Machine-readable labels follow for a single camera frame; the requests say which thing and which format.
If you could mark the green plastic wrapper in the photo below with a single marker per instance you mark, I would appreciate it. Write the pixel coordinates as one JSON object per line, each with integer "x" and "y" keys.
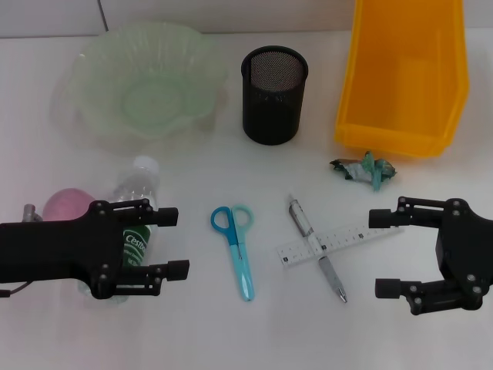
{"x": 362, "y": 169}

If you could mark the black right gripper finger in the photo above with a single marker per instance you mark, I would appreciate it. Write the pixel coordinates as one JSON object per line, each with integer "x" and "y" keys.
{"x": 388, "y": 288}
{"x": 383, "y": 218}

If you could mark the silver ballpoint pen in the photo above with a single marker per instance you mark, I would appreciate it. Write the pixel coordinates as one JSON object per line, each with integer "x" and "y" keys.
{"x": 304, "y": 227}

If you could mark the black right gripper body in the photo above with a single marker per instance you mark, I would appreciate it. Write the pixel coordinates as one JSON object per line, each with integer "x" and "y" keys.
{"x": 470, "y": 246}

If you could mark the pink peach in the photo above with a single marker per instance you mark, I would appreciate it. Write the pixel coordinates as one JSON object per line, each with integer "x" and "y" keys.
{"x": 65, "y": 204}

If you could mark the blue scissors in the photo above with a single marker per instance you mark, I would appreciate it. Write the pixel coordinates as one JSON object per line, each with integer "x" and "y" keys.
{"x": 240, "y": 250}

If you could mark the transparent plastic ruler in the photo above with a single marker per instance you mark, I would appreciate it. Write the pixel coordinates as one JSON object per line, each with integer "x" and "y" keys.
{"x": 343, "y": 239}

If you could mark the green label water bottle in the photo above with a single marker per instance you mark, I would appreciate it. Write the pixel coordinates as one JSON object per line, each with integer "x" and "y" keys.
{"x": 136, "y": 181}

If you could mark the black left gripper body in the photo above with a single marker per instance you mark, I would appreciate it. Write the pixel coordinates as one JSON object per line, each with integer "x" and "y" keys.
{"x": 58, "y": 250}

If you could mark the yellow plastic bin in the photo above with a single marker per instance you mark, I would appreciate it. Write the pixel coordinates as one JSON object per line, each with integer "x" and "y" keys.
{"x": 400, "y": 96}

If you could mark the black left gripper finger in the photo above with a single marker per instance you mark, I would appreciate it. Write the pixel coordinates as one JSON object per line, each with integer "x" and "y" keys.
{"x": 165, "y": 216}
{"x": 177, "y": 270}

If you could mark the green glass fruit plate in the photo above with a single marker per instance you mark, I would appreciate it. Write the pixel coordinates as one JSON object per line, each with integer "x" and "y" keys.
{"x": 154, "y": 100}

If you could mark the black mesh pen holder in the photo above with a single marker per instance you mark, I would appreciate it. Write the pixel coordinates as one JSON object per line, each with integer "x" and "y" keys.
{"x": 273, "y": 112}

